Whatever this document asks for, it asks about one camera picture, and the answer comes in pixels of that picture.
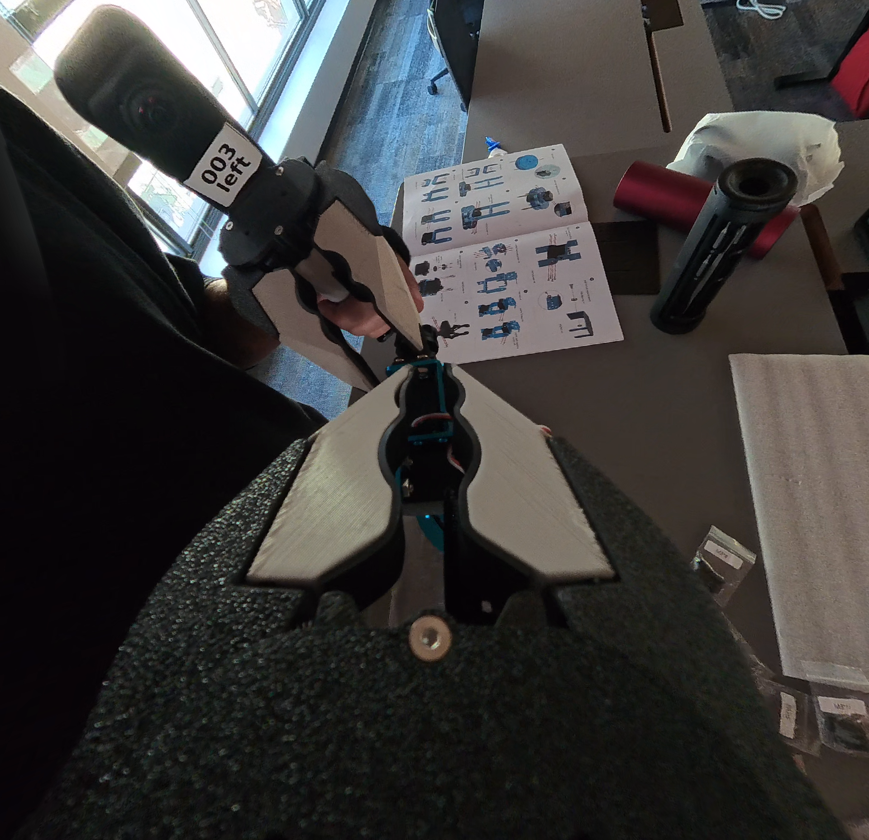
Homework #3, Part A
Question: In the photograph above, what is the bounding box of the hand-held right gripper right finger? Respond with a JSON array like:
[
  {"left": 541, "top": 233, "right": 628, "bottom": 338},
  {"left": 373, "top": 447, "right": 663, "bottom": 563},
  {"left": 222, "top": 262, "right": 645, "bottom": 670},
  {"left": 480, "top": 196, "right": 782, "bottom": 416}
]
[{"left": 444, "top": 364, "right": 617, "bottom": 590}]

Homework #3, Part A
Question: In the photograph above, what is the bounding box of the black cylindrical bit holder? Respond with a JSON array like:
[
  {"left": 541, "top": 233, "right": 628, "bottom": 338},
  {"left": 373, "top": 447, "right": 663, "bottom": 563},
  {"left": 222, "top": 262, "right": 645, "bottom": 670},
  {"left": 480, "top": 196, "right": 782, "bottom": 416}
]
[{"left": 650, "top": 159, "right": 801, "bottom": 335}]

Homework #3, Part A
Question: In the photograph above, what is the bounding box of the red metal tube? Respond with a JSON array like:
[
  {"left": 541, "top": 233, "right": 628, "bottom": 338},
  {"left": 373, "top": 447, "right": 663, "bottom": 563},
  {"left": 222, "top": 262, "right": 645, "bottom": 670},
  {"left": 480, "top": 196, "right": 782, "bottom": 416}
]
[{"left": 613, "top": 161, "right": 801, "bottom": 259}]

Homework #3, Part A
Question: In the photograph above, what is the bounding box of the blue toy robot arm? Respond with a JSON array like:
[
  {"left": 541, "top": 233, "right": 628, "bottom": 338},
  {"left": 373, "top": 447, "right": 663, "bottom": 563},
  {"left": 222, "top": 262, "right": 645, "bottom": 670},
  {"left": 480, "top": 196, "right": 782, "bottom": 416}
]
[{"left": 380, "top": 321, "right": 517, "bottom": 627}]

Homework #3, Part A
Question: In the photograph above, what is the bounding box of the pile of small screw bags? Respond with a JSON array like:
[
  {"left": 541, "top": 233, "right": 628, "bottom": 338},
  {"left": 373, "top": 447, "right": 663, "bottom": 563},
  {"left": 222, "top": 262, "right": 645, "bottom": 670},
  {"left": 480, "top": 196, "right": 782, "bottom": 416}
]
[{"left": 689, "top": 524, "right": 869, "bottom": 763}]

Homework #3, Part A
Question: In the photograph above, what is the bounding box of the red fabric object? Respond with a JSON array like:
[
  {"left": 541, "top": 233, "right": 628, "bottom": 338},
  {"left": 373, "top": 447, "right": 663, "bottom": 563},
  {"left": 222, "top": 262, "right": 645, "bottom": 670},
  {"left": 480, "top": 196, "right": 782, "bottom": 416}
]
[{"left": 831, "top": 39, "right": 869, "bottom": 118}]

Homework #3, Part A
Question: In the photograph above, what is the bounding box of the person's left hand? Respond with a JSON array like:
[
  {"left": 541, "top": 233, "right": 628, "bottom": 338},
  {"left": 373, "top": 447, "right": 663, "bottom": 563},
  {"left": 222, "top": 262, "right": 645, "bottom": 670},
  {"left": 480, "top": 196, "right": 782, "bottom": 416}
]
[{"left": 318, "top": 296, "right": 392, "bottom": 343}]

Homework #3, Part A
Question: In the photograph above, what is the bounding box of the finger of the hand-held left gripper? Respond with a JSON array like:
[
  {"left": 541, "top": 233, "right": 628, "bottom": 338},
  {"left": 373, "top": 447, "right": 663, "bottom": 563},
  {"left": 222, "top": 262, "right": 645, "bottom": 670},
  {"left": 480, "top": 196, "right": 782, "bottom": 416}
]
[
  {"left": 315, "top": 197, "right": 427, "bottom": 351},
  {"left": 251, "top": 269, "right": 380, "bottom": 393}
]

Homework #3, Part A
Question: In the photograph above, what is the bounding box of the printed instruction manual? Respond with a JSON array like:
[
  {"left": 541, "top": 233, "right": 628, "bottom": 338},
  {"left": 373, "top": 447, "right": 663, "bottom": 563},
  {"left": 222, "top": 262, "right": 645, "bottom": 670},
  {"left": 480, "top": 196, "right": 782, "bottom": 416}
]
[{"left": 401, "top": 143, "right": 625, "bottom": 366}]

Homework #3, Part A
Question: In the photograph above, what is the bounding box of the white crumpled wrap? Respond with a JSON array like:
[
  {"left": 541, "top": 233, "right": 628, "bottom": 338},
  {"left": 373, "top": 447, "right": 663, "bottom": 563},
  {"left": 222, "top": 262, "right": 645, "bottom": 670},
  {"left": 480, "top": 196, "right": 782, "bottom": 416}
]
[{"left": 667, "top": 112, "right": 844, "bottom": 206}]

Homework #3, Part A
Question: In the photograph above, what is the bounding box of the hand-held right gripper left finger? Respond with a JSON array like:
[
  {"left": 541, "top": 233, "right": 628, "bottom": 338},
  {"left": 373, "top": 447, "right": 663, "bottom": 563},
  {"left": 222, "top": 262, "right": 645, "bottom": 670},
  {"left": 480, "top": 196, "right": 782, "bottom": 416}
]
[{"left": 244, "top": 364, "right": 416, "bottom": 593}]

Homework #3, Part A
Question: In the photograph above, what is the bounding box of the black office chair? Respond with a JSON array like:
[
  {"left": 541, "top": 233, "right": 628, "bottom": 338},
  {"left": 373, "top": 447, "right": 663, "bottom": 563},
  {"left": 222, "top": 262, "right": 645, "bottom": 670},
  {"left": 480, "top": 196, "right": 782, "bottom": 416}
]
[{"left": 424, "top": 0, "right": 490, "bottom": 108}]

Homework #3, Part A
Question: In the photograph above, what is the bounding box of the white foam sheet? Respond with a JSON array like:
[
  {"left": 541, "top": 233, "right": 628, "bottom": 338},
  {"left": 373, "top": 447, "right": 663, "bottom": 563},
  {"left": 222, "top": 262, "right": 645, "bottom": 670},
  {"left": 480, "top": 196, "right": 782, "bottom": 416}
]
[{"left": 728, "top": 353, "right": 869, "bottom": 685}]

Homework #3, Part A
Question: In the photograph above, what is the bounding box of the large window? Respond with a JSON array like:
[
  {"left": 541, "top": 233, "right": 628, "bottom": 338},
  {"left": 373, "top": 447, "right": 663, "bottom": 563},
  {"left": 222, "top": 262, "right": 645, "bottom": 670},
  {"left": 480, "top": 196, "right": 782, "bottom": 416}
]
[{"left": 0, "top": 0, "right": 381, "bottom": 257}]

